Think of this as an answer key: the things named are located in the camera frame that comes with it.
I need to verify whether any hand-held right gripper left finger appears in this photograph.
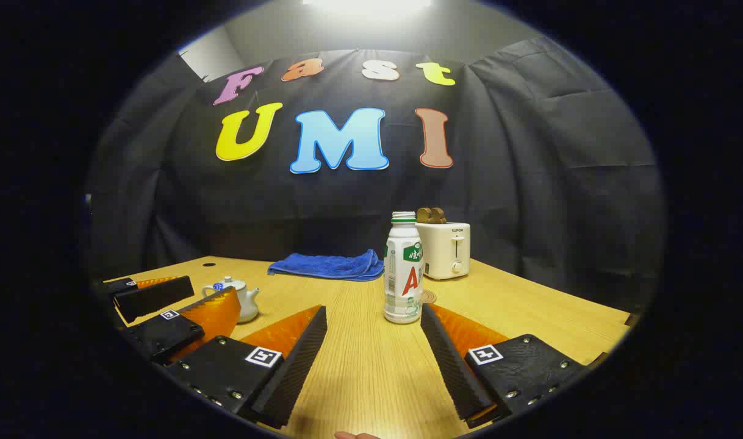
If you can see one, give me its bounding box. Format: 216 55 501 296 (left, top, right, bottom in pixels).
164 305 328 429

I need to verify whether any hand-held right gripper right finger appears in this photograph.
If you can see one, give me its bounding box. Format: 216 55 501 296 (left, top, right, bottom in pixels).
420 303 592 429

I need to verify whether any white ceramic teacup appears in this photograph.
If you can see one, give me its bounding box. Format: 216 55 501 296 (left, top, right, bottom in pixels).
202 282 260 324

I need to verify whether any white plastic water bottle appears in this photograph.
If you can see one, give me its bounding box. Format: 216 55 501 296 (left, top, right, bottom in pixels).
382 211 424 324

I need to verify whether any blue towel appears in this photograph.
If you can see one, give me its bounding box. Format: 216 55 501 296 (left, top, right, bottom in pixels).
267 249 385 282

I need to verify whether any cream toaster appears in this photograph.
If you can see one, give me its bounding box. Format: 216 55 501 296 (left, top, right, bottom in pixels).
415 221 471 280

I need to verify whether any black backdrop cloth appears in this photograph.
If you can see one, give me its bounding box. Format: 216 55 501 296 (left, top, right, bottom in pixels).
85 37 665 313

